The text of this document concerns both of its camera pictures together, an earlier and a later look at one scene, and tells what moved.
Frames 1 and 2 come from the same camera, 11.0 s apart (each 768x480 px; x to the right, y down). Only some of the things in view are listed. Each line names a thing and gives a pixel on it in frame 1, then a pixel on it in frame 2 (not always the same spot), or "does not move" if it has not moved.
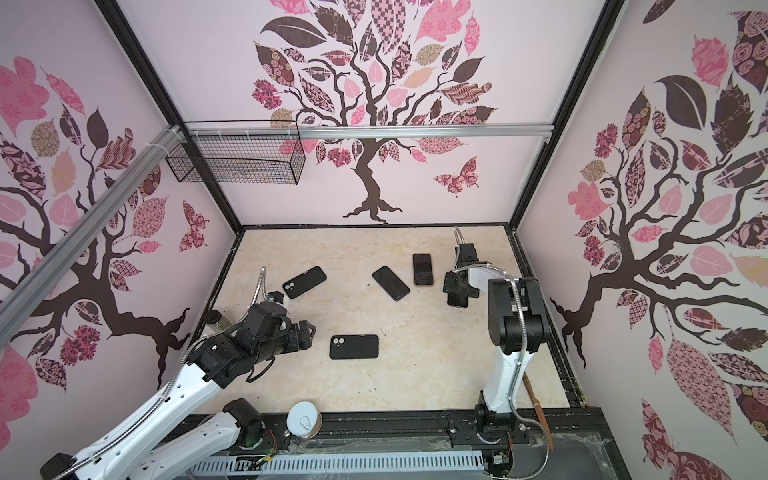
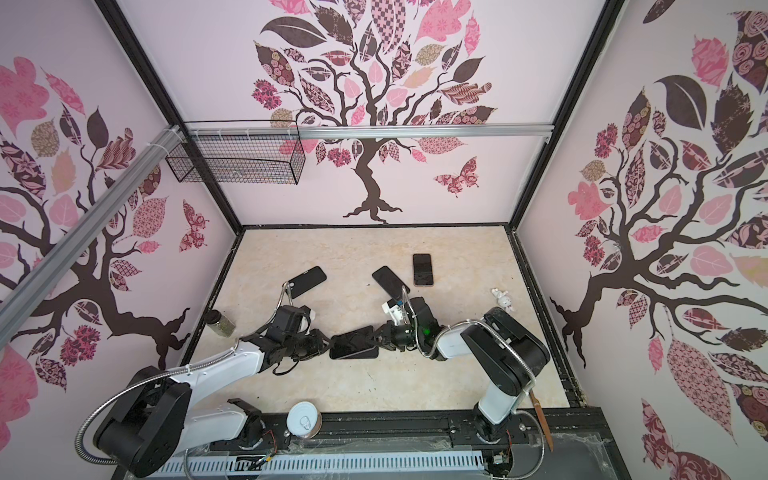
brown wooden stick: [539, 406] does not move
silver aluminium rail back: [413, 131] does not move
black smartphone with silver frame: [422, 264] does not move
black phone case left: [304, 282] does not move
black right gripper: [449, 284] → [389, 332]
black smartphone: [457, 299] → [351, 342]
